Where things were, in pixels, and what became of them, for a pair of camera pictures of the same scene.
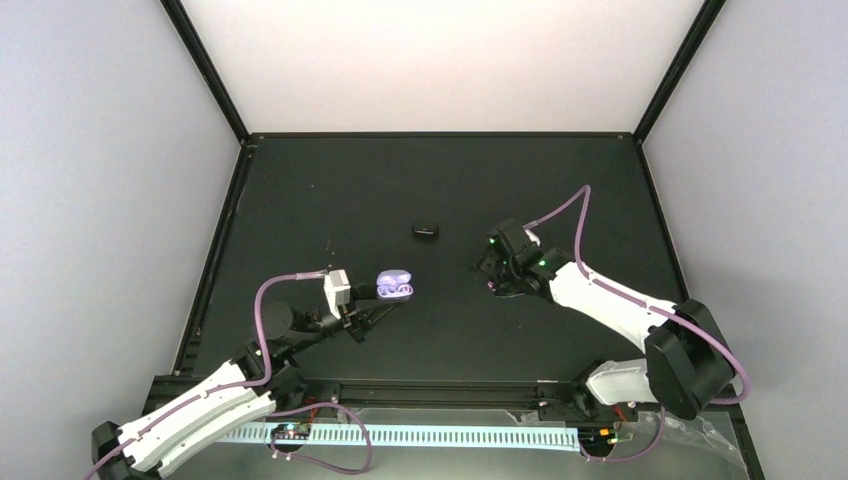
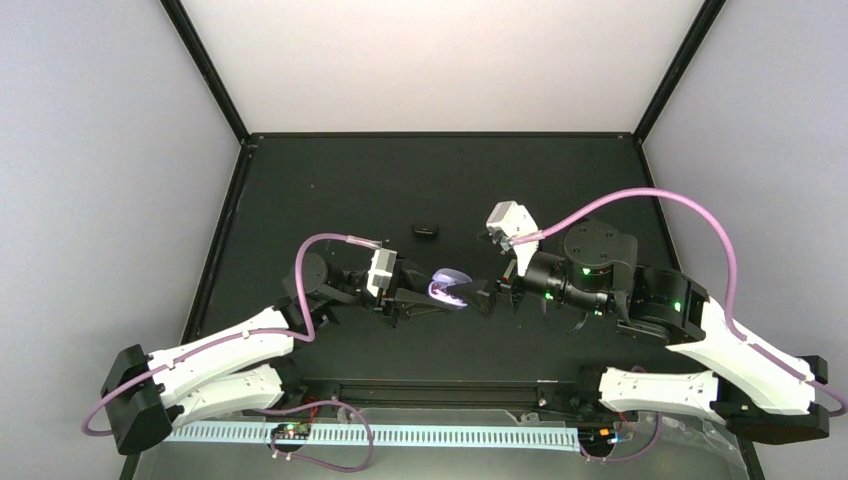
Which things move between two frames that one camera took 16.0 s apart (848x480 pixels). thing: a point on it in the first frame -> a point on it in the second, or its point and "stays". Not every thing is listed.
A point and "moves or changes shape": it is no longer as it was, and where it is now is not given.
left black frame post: [207, 68] stays
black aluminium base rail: [334, 394] stays
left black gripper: [351, 317] -> [407, 276]
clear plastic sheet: [649, 446] stays
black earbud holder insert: [425, 230] stays
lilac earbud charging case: [394, 284] moves or changes shape
